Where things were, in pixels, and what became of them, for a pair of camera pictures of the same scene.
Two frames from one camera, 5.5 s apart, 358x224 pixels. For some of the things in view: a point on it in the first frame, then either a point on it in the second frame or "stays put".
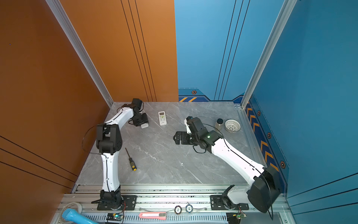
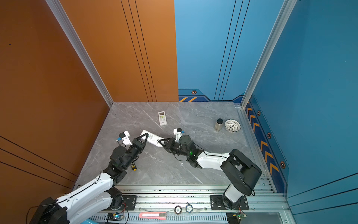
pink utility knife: (153, 215) stays put
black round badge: (178, 209) stays put
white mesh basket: (232, 125) stays put
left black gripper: (146, 120) -> (138, 145)
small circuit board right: (239, 215) stays put
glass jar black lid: (218, 124) stays put
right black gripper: (184, 134) -> (170, 144)
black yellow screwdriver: (131, 163) stays put
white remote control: (144, 125) -> (153, 138)
